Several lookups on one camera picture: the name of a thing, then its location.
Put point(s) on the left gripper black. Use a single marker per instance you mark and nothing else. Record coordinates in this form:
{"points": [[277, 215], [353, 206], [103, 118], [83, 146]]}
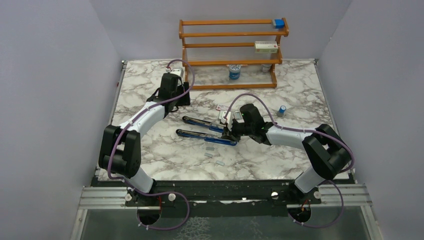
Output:
{"points": [[184, 100]]}

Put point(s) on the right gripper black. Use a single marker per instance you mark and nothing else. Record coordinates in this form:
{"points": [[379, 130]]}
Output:
{"points": [[229, 135]]}

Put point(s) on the blue stapler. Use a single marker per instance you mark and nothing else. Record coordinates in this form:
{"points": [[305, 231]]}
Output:
{"points": [[207, 137]]}

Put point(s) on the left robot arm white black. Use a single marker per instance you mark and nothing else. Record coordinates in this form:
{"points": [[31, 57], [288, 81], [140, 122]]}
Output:
{"points": [[120, 150]]}

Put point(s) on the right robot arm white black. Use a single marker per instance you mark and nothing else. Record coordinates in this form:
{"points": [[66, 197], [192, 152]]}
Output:
{"points": [[327, 153]]}

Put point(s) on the orange wooden shelf rack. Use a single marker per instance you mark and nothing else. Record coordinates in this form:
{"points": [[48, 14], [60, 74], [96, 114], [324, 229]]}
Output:
{"points": [[210, 46]]}

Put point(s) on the small blue capped cylinder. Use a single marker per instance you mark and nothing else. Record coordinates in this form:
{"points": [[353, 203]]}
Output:
{"points": [[281, 111]]}

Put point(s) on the blue white cup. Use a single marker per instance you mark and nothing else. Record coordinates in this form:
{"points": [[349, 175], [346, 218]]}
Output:
{"points": [[234, 71]]}

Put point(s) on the white small jar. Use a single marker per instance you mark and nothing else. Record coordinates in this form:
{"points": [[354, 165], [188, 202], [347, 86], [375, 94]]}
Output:
{"points": [[266, 67]]}

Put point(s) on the white green carton box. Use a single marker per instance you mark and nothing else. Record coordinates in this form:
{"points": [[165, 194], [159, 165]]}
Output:
{"points": [[266, 47]]}

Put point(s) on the blue box on top shelf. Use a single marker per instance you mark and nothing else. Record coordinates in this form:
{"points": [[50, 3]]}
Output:
{"points": [[278, 23]]}

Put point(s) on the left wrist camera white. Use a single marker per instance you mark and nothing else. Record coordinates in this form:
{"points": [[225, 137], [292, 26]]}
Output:
{"points": [[179, 71]]}

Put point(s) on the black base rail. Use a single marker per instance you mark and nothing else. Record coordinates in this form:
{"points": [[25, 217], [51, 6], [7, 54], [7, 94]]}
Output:
{"points": [[219, 198]]}

